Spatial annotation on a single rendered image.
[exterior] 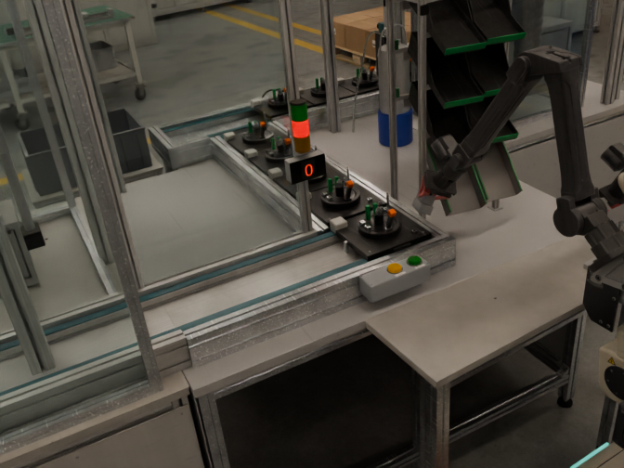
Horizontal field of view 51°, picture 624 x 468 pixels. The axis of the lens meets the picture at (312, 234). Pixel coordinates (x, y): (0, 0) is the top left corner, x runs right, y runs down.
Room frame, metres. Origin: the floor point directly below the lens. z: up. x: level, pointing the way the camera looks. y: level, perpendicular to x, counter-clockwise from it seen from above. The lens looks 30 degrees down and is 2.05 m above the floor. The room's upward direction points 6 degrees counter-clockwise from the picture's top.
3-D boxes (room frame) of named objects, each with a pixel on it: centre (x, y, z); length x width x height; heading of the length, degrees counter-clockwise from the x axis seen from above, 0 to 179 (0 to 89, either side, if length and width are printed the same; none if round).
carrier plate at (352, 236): (1.85, -0.22, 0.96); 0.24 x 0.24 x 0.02; 25
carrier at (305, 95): (3.29, -0.13, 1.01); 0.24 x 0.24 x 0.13; 25
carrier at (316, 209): (2.09, -0.11, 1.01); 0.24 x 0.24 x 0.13; 25
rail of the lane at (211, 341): (1.60, -0.03, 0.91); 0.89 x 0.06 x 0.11; 115
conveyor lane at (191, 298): (1.75, 0.06, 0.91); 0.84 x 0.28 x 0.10; 115
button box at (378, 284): (1.62, -0.23, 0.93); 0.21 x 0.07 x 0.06; 115
